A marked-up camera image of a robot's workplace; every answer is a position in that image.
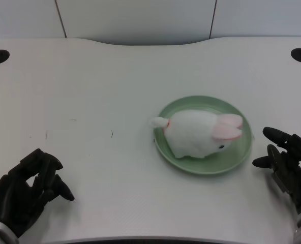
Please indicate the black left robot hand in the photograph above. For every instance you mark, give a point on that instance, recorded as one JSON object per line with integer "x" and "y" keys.
{"x": 18, "y": 193}

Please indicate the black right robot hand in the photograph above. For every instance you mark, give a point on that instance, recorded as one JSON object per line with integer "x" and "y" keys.
{"x": 290, "y": 165}

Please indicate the white plush rabbit doll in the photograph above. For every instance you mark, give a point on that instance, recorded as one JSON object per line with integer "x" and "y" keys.
{"x": 198, "y": 137}

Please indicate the green round plate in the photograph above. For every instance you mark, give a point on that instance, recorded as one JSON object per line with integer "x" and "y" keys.
{"x": 226, "y": 162}

